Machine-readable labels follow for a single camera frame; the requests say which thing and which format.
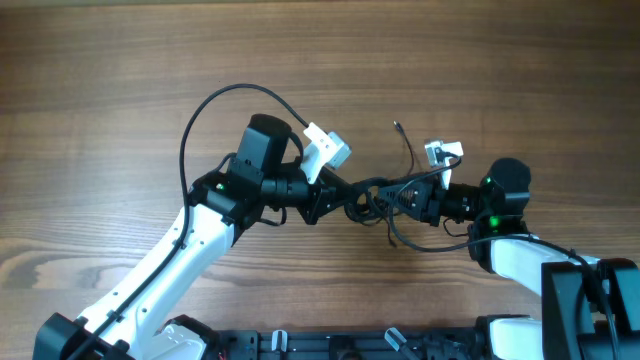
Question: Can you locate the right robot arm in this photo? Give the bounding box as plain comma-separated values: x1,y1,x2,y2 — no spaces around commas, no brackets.
378,158,639,359

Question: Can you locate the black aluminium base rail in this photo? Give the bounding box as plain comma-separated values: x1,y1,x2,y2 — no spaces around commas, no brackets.
214,327,485,360

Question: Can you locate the right camera black cable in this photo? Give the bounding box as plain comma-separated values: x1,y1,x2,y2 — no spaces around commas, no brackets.
387,152,621,360

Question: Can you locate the black usb cable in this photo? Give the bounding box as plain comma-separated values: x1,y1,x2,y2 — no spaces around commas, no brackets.
342,119,419,249

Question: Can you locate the camera black cable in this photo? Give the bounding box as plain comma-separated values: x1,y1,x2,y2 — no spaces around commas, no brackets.
64,83,311,360
387,152,621,360

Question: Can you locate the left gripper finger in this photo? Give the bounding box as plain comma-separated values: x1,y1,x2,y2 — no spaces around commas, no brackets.
319,168,354,193
319,192,358,220

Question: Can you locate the left camera black cable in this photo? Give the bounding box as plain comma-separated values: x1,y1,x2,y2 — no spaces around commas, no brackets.
64,83,311,360

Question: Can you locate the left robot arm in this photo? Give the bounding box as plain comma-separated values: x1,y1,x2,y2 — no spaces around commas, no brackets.
33,114,355,359

